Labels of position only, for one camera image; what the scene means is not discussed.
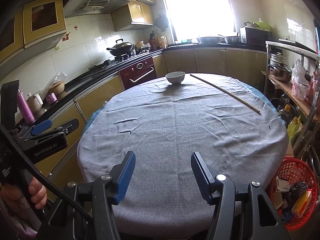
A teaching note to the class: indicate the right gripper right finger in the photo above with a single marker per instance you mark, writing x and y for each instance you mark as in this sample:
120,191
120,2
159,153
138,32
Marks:
204,177

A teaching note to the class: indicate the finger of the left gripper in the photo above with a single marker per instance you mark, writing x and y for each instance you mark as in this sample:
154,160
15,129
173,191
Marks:
41,127
63,130

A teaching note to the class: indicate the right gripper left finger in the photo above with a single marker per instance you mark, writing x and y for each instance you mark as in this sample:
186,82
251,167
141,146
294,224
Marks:
121,175

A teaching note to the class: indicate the white rectangular carton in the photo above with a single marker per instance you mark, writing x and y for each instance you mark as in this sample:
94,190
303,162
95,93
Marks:
282,185

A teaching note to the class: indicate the blue plastic bag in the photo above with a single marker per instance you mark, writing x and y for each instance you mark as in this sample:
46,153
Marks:
286,215

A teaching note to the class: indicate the dark plastic bag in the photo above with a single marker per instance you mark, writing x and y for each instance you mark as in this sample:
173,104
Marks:
296,191

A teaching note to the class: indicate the orange medicine box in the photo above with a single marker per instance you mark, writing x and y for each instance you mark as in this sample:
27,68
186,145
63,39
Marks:
302,204

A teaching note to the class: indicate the left hand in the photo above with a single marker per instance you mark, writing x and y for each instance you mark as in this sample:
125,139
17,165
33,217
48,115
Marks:
22,196

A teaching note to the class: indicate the purple thermos bottle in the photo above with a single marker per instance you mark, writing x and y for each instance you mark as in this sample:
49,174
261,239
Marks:
24,109

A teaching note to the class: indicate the pink cup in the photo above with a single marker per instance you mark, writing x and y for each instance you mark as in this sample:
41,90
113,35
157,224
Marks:
51,98

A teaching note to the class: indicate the grey tablecloth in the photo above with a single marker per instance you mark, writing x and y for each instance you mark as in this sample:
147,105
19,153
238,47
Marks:
164,125

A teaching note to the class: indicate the long bamboo stick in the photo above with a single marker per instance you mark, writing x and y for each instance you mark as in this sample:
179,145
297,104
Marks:
228,93

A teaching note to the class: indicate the cardboard box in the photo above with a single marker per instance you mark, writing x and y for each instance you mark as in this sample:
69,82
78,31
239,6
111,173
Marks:
289,152

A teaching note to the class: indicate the red plastic basket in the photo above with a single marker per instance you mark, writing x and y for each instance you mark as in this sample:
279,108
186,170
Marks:
294,170

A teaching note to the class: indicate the maroon oven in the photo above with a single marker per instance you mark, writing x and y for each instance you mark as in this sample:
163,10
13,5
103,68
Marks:
138,73

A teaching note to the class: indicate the black wok with lid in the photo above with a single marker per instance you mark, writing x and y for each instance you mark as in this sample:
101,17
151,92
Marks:
121,48

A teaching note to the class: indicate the white ceramic bowl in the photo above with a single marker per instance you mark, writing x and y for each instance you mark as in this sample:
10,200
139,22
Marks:
175,77

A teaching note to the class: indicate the cooking oil bottle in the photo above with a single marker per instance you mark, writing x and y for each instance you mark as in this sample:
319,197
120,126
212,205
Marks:
286,114

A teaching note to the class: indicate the steel pot on shelf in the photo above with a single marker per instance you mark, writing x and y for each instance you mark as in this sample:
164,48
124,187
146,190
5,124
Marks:
280,73

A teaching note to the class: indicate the range hood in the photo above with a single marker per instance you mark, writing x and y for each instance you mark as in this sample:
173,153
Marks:
87,7

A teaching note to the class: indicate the pink white plastic bag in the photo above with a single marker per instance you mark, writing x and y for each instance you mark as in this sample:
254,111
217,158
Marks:
300,85

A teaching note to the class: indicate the metal storage shelf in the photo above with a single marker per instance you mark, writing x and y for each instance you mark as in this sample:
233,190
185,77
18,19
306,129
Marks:
311,125

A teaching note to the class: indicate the black microwave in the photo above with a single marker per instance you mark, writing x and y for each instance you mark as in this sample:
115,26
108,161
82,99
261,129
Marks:
254,36

